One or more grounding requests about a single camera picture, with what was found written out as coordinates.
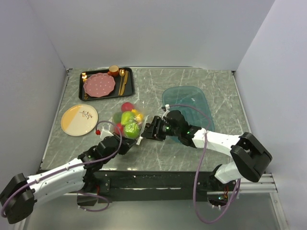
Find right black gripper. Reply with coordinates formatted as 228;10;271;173
141;115;180;142

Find red apple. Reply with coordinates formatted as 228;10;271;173
114;123;124;136
121;102;135;112

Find green apple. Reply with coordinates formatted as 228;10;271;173
124;122;141;139

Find clear polka dot zip bag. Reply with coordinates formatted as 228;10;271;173
112;102;148;146

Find dark green avocado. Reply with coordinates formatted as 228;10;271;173
112;112;122;124

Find green pear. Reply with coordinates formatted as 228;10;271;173
121;111;135;126

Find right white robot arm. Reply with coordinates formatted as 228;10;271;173
141;110;272;191

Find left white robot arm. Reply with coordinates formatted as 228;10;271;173
0;135;136;224

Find yellow floral plate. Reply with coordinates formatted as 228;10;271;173
60;104;98;137

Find teal plastic fruit tray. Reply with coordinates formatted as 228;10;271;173
162;86;215;132

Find pink polka dot plate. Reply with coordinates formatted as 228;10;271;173
85;73;116;98

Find black serving tray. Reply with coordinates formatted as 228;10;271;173
79;67;135;102

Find gold spoon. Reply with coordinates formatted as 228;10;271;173
118;69;126;95

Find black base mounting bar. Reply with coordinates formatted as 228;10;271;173
67;167;240;202

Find gold fork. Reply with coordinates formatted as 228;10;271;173
82;72;88;100

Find orange cup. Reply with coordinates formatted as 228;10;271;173
107;65;119;77

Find aluminium frame rail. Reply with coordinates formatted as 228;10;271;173
240;173;278;193

